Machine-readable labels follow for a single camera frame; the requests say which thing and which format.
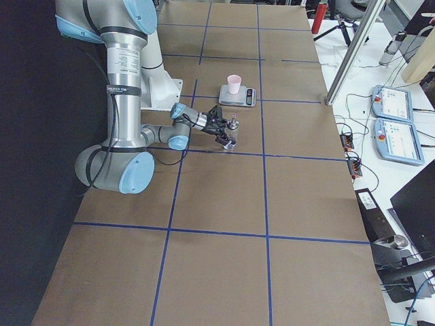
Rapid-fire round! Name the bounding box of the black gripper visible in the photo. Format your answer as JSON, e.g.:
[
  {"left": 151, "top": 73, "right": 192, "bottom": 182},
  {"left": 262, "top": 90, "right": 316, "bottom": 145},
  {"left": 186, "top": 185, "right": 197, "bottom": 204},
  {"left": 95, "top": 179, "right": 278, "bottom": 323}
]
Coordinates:
[{"left": 203, "top": 105, "right": 237, "bottom": 151}]

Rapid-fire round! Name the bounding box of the glass sauce dispenser bottle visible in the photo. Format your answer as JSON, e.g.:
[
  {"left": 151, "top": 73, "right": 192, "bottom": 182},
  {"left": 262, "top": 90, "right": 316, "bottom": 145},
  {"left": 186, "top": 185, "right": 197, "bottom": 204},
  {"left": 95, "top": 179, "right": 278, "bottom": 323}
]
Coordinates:
[{"left": 224, "top": 114, "right": 239, "bottom": 151}]

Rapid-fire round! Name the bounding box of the pink paper cup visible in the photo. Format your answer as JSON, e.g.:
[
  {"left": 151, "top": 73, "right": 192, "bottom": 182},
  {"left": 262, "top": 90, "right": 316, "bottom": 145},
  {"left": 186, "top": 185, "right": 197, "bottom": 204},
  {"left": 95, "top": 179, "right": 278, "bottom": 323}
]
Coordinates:
[{"left": 227, "top": 74, "right": 242, "bottom": 94}]

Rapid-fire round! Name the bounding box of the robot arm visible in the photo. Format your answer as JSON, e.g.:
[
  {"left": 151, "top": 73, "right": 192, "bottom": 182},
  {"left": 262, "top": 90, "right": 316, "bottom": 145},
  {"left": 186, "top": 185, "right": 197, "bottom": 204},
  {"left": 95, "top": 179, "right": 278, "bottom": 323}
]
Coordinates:
[{"left": 56, "top": 0, "right": 237, "bottom": 194}]

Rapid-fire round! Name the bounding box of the silver digital kitchen scale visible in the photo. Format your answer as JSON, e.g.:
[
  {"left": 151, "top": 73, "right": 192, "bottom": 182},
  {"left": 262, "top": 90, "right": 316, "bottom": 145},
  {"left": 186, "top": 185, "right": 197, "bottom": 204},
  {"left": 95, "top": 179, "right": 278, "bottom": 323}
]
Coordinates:
[{"left": 218, "top": 84, "right": 256, "bottom": 107}]

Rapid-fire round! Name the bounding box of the upper orange black adapter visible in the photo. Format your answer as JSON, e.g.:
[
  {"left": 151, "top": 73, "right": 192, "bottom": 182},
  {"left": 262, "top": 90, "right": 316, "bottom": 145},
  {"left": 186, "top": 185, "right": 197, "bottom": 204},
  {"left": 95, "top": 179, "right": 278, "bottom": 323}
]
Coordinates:
[{"left": 340, "top": 133, "right": 354, "bottom": 151}]

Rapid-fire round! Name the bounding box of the orange black adapter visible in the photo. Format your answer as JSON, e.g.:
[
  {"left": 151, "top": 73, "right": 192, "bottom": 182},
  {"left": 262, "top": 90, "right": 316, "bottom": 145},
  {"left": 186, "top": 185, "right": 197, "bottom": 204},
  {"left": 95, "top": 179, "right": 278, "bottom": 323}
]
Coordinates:
[
  {"left": 347, "top": 157, "right": 363, "bottom": 179},
  {"left": 340, "top": 133, "right": 354, "bottom": 151}
]

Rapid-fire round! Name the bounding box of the lower orange black adapter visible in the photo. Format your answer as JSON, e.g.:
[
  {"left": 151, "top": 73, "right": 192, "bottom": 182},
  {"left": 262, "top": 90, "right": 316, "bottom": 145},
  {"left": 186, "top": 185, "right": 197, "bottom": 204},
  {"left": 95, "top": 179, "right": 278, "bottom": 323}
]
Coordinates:
[{"left": 347, "top": 157, "right": 363, "bottom": 179}]

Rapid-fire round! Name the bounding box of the red bottle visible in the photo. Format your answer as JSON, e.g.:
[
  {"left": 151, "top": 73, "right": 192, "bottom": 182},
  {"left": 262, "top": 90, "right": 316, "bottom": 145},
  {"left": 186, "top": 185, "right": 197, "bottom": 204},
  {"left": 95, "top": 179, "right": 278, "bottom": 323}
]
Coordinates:
[{"left": 311, "top": 1, "right": 328, "bottom": 35}]

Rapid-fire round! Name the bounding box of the lower teach pendant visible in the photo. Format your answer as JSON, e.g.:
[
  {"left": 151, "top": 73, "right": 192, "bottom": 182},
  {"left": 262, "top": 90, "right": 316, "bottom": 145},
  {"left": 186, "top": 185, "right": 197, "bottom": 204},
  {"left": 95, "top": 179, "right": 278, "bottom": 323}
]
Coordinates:
[{"left": 374, "top": 118, "right": 425, "bottom": 166}]

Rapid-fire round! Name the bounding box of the teach pendant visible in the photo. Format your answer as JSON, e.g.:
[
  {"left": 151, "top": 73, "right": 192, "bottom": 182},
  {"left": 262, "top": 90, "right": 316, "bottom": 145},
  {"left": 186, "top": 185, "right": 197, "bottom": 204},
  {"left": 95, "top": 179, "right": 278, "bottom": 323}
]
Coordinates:
[
  {"left": 372, "top": 85, "right": 414, "bottom": 122},
  {"left": 374, "top": 118, "right": 425, "bottom": 166}
]

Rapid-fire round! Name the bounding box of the upper teach pendant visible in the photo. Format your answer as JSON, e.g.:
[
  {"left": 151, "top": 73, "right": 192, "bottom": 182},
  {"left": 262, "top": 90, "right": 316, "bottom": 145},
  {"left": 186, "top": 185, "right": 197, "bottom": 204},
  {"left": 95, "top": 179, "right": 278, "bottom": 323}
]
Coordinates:
[{"left": 372, "top": 85, "right": 414, "bottom": 122}]

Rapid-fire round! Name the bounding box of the black box with label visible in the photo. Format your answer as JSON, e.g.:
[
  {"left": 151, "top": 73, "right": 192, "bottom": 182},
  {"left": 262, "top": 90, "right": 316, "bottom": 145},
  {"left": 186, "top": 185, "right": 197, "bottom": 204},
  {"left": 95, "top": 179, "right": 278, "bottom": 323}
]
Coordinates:
[{"left": 355, "top": 188, "right": 395, "bottom": 242}]

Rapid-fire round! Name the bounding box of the black monitor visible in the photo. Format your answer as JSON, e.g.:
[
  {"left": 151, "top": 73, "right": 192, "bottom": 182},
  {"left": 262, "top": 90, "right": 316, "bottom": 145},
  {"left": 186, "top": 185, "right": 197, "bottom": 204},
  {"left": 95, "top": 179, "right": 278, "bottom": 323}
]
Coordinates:
[{"left": 391, "top": 162, "right": 435, "bottom": 258}]

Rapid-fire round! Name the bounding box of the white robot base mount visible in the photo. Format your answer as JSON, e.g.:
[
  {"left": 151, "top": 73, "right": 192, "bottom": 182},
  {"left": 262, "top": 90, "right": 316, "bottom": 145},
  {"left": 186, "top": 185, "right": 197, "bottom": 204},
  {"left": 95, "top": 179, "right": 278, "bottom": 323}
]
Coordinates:
[{"left": 140, "top": 31, "right": 183, "bottom": 111}]

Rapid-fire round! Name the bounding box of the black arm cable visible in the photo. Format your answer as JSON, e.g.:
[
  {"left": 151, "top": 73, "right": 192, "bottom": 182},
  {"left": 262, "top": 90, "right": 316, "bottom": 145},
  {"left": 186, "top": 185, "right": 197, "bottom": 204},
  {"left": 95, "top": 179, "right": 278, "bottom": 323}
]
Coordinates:
[{"left": 75, "top": 94, "right": 201, "bottom": 197}]

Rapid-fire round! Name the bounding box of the aluminium frame post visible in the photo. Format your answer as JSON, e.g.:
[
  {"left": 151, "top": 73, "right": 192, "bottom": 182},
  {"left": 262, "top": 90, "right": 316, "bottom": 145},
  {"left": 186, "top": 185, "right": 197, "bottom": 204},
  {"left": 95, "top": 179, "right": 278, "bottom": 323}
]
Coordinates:
[{"left": 326, "top": 0, "right": 386, "bottom": 105}]

